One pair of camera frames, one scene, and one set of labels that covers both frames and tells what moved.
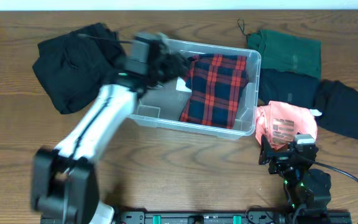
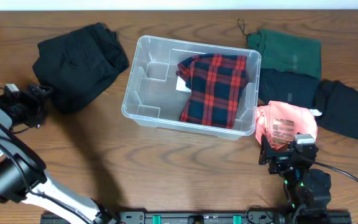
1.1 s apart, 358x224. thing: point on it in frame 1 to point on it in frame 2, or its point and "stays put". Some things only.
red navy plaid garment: (217, 83) stays put
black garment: (344, 111) stays put
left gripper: (165, 65) to (30, 104)
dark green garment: (279, 50) stays put
